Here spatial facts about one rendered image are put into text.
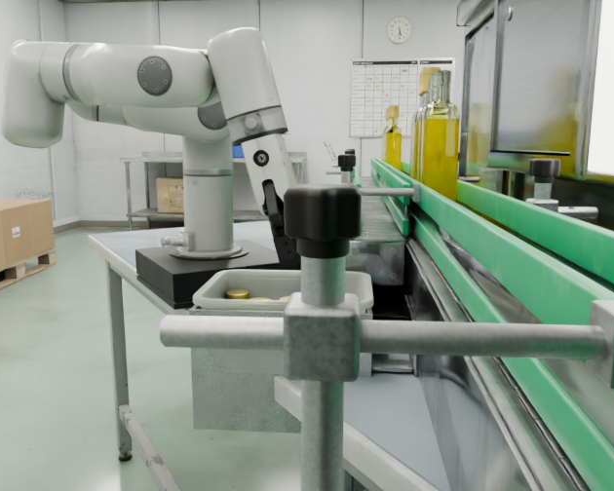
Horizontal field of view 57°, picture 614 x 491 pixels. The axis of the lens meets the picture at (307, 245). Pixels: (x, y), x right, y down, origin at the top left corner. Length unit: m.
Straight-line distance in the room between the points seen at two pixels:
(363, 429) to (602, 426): 0.35
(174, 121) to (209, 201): 0.17
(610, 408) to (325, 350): 0.12
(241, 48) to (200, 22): 6.46
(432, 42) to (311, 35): 1.39
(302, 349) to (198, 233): 0.89
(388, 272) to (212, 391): 0.31
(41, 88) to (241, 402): 0.52
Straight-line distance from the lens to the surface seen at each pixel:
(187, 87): 0.72
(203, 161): 1.07
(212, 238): 1.08
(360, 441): 0.57
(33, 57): 0.91
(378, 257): 0.84
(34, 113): 0.91
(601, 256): 0.44
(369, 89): 6.83
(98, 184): 7.53
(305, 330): 0.20
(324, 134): 6.82
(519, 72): 1.01
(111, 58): 0.77
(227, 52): 0.73
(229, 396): 0.72
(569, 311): 0.28
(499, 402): 0.35
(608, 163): 0.66
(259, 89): 0.72
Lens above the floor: 1.02
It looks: 10 degrees down
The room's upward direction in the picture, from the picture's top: straight up
